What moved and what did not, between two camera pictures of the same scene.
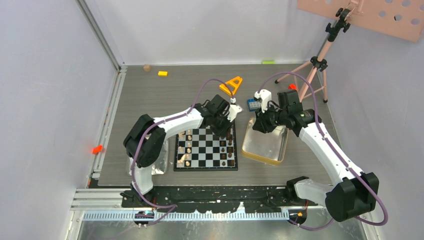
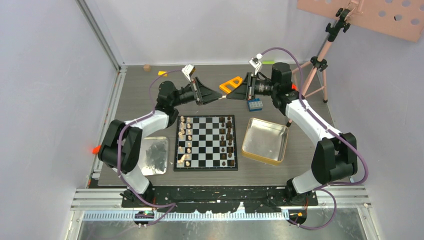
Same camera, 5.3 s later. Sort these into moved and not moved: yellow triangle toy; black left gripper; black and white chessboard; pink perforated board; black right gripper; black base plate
Moved: black left gripper; black right gripper
Not moved: black base plate; yellow triangle toy; pink perforated board; black and white chessboard
